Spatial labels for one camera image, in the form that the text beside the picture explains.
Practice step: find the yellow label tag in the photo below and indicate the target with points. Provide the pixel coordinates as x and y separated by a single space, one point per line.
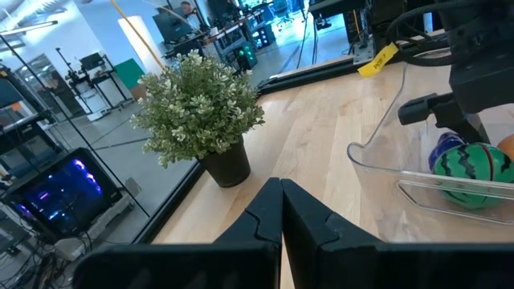
377 60

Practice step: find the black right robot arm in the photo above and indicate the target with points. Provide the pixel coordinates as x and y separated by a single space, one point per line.
482 12

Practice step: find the black equipment rack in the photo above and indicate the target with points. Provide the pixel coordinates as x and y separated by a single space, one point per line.
24 120

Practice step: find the green board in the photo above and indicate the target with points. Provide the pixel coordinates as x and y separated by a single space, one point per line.
130 72

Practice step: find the computer with green lights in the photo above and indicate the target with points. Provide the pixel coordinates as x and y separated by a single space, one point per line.
245 56

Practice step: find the grey metal bracket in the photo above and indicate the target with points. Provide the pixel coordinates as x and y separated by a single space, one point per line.
363 50

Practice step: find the person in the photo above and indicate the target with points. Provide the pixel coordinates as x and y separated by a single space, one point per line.
186 7

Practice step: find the black equipment stand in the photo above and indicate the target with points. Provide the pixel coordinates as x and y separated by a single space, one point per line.
94 66

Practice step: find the green striped toy watermelon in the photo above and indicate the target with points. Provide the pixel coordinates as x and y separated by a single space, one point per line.
470 164

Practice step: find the clear plastic tupperware container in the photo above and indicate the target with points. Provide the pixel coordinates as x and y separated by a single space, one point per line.
385 188

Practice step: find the purple toy eggplant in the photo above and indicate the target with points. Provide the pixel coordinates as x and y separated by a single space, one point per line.
443 146

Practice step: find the white power adapter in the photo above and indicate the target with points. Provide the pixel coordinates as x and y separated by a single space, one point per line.
70 249

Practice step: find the black computer tower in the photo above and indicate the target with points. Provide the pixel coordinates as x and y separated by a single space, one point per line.
60 196

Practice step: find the potted green plant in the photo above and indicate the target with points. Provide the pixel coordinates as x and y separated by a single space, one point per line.
197 112

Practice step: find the grey computer dolly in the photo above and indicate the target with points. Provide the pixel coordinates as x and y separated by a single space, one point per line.
116 212

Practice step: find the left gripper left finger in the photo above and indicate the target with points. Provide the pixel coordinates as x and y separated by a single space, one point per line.
180 269

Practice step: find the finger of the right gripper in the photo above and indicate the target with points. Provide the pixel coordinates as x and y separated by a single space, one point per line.
467 124

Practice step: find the orange toy pumpkin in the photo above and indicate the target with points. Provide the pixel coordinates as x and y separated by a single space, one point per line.
508 146

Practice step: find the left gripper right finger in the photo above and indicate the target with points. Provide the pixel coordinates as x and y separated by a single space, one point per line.
401 269

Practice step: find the black computer monitor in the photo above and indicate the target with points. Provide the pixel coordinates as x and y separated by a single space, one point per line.
170 24

